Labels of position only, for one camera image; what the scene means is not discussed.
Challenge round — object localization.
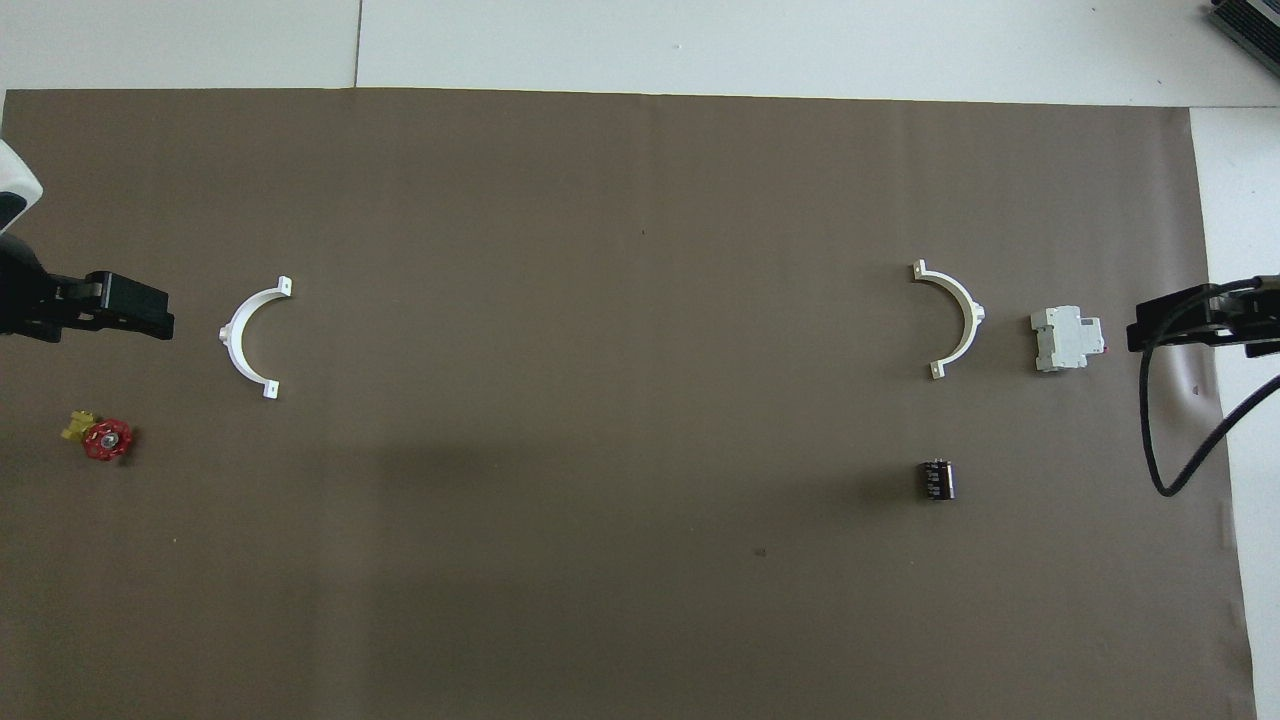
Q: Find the white circuit breaker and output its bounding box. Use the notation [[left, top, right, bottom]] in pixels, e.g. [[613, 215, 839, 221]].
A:
[[1031, 305, 1107, 374]]

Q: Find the white half-ring pipe clamp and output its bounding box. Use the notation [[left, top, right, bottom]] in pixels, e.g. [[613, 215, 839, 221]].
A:
[[218, 276, 294, 400], [911, 260, 987, 381]]

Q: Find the red handwheel brass valve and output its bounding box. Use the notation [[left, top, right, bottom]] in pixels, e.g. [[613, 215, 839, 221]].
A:
[[61, 409, 134, 463]]

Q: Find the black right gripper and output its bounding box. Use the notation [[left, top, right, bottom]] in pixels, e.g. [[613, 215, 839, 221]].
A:
[[1127, 275, 1280, 359]]

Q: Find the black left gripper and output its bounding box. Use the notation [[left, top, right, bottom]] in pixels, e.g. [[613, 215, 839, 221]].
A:
[[0, 235, 177, 344]]

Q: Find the brown paper mat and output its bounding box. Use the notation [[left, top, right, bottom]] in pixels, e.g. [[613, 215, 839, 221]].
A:
[[0, 88, 1259, 720]]

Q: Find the grey ribbed device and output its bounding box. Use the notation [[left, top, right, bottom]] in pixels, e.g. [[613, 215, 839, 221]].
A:
[[1205, 0, 1280, 51]]

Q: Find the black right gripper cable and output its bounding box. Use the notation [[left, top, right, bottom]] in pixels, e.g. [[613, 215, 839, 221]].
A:
[[1141, 283, 1280, 498]]

